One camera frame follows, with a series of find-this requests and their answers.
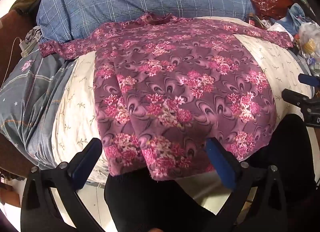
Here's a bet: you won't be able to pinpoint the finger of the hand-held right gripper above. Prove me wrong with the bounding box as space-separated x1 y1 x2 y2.
298 73 320 88
282 89 314 109

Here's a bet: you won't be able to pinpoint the blue denim cloth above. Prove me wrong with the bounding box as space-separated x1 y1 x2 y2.
270 3 312 33

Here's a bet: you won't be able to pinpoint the white charger with cable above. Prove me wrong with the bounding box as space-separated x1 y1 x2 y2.
0 37 38 86

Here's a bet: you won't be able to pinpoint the black trouser legs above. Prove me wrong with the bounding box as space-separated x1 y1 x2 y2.
246 114 317 232

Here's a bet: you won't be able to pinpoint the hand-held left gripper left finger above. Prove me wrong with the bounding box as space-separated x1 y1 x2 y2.
21 137 103 232

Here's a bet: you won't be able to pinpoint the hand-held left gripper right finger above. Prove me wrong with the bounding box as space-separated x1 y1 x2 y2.
205 137 288 232

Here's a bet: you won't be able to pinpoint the purple floral shirt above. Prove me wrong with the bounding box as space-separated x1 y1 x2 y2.
39 13 293 181

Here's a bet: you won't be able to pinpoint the grey star print bedsheet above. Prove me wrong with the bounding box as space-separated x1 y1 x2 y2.
0 52 75 170

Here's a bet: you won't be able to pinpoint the cream leaf print blanket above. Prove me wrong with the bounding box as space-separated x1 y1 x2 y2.
51 17 313 185

